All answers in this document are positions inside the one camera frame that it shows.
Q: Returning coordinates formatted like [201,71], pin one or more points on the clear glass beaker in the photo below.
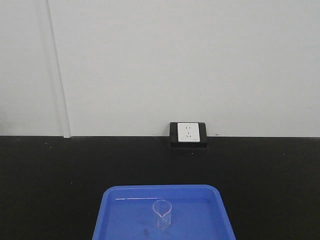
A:
[162,210]

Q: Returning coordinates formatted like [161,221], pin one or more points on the blue plastic tray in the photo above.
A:
[198,213]

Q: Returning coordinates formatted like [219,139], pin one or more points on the black socket housing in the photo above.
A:
[173,137]

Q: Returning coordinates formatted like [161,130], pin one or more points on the white wall power socket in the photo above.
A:
[188,132]

